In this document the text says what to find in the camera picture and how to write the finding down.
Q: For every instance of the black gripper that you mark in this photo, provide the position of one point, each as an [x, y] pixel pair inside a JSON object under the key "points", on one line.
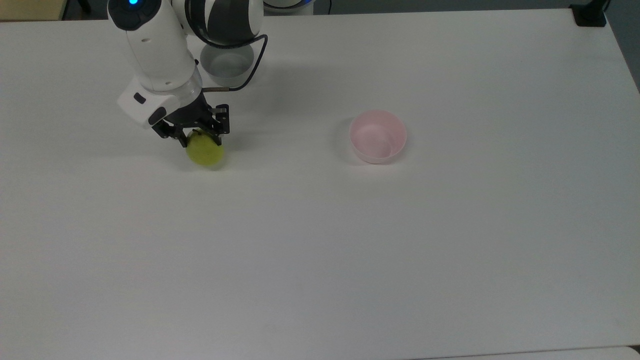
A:
{"points": [[192, 114]]}

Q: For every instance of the yellow-green pear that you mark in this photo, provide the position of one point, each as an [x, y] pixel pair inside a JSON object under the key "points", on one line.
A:
{"points": [[206, 152]]}

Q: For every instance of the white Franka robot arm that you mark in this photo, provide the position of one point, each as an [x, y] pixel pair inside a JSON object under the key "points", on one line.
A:
{"points": [[160, 55]]}

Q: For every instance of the grey plastic bowl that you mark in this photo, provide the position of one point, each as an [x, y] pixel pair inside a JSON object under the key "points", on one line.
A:
{"points": [[227, 65]]}

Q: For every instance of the pink plastic bowl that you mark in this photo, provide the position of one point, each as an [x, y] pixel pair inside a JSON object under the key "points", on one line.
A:
{"points": [[377, 137]]}

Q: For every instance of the black furniture leg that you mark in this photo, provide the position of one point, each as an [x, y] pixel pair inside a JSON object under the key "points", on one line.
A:
{"points": [[84, 6]]}

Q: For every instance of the wooden furniture panel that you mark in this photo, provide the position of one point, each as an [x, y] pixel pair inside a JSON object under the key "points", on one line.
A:
{"points": [[30, 9]]}

